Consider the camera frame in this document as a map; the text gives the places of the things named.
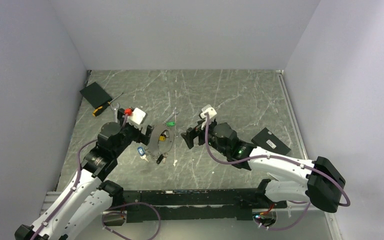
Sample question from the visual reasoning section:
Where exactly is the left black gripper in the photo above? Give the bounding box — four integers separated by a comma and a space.
112, 108, 154, 157

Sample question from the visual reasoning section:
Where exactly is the short silver wrench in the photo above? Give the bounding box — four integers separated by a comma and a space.
163, 107, 179, 124

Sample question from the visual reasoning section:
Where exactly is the long silver wrench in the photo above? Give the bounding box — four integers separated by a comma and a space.
110, 102, 120, 123

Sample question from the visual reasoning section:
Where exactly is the blue key tag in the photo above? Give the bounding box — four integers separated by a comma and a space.
137, 146, 146, 157

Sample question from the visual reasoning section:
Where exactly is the black box left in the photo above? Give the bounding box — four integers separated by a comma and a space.
79, 82, 113, 109

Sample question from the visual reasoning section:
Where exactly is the black plate right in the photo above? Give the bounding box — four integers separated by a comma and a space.
251, 127, 291, 155

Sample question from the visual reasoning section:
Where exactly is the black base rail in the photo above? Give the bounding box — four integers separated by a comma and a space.
108, 188, 287, 223

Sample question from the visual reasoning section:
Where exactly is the yellow black screwdriver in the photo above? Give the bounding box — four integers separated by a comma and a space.
92, 92, 124, 117

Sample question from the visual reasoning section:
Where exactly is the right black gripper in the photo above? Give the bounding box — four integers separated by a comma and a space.
180, 118, 229, 157

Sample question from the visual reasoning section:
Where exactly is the silver key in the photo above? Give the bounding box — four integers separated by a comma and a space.
140, 154, 149, 163

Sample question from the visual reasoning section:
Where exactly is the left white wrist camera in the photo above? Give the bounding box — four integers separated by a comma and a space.
124, 107, 147, 128

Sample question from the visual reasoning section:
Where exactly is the aluminium frame rail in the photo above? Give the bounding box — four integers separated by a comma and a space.
276, 70, 334, 213

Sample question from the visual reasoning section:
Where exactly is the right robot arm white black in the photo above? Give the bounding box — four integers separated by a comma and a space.
181, 121, 351, 213

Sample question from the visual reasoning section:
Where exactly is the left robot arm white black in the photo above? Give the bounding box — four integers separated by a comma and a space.
14, 122, 154, 240

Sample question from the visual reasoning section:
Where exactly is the green key tag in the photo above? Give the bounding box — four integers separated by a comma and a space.
166, 121, 176, 127

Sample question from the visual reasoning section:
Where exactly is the black key tag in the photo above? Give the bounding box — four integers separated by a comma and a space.
156, 154, 164, 165

